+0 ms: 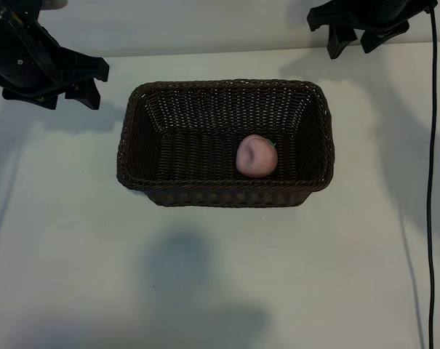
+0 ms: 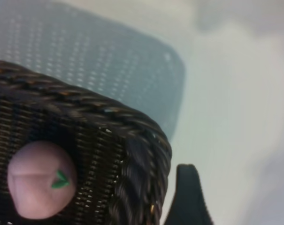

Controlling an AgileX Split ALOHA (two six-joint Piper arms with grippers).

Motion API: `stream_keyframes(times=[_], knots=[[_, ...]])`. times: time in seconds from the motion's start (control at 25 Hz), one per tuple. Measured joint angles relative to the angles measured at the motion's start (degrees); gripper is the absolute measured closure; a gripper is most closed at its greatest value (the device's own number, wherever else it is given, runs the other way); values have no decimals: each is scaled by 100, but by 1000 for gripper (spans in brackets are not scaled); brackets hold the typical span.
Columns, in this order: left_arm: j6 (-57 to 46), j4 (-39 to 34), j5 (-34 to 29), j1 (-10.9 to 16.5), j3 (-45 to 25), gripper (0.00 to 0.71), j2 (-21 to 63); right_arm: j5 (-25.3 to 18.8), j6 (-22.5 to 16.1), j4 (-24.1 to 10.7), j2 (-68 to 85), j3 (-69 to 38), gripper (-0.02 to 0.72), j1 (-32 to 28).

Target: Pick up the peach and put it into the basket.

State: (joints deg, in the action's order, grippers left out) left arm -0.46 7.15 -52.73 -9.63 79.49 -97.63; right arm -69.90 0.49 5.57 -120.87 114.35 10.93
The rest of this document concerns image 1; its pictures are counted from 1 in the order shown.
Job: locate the dark brown woven basket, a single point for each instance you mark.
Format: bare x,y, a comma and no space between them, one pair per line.
205,192

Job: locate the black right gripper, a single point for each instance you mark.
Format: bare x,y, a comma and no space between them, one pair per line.
372,12

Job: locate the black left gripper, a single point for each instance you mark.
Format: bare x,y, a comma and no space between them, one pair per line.
17,54

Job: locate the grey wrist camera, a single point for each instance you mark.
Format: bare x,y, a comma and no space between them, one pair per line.
56,3

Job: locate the pink peach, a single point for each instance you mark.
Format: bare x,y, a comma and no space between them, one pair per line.
257,158

